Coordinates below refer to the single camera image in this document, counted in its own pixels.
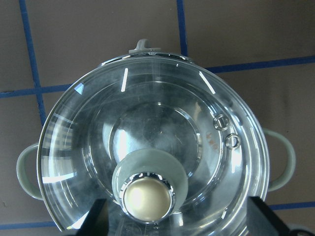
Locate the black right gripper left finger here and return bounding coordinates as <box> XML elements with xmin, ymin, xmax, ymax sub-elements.
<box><xmin>62</xmin><ymin>199</ymin><xmax>109</xmax><ymax>236</ymax></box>

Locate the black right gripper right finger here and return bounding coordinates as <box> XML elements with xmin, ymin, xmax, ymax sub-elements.
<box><xmin>248</xmin><ymin>196</ymin><xmax>315</xmax><ymax>236</ymax></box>

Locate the glass pot lid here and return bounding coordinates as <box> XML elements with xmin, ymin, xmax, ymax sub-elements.
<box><xmin>36</xmin><ymin>53</ymin><xmax>268</xmax><ymax>236</ymax></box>

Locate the pale green electric pot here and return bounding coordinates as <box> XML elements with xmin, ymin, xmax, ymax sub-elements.
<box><xmin>16</xmin><ymin>38</ymin><xmax>296</xmax><ymax>236</ymax></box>

